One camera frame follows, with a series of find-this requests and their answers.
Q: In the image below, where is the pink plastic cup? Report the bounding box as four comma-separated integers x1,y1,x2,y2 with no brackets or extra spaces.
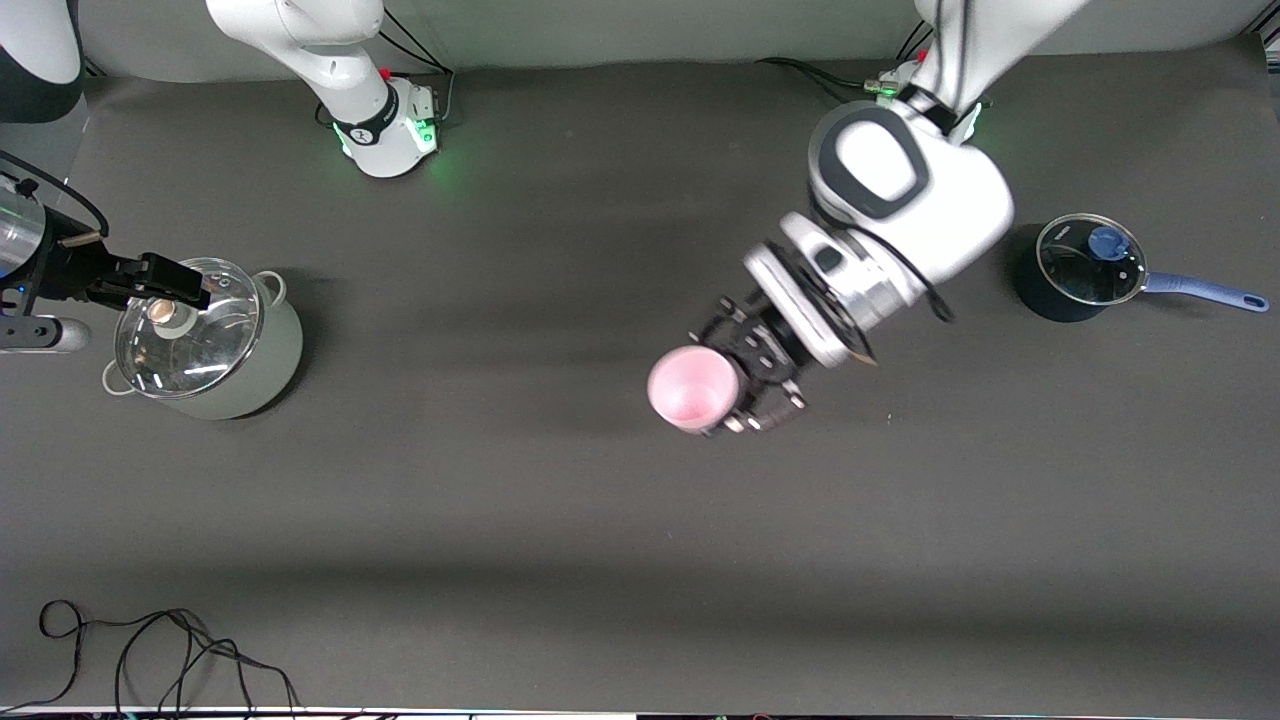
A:
647,345,741,434

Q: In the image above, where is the black right arm wrist cable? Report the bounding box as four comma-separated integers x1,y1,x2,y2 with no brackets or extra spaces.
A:
0,150,109,237

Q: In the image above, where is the glass pot lid copper knob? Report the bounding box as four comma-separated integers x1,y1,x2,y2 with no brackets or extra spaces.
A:
113,257,263,399

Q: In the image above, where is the glass saucepan lid blue knob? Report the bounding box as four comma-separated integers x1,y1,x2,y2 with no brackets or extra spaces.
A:
1036,213,1148,307

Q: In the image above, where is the thin black loose cable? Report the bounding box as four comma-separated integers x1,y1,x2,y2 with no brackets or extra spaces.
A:
0,600,301,717

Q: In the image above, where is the black arm wrist cable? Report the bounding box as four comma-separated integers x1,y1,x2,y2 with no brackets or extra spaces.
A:
0,150,109,237
820,190,956,324

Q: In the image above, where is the black left arm wrist cable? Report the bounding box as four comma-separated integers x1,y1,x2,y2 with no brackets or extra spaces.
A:
820,190,956,324

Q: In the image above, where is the dark blue saucepan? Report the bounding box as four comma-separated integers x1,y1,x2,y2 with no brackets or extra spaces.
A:
1012,215,1271,323

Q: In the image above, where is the grey-green cooking pot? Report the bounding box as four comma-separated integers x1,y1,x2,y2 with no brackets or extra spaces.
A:
100,268,304,421

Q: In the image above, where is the dark grey table mat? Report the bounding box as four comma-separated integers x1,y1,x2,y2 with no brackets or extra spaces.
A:
0,35,1280,713

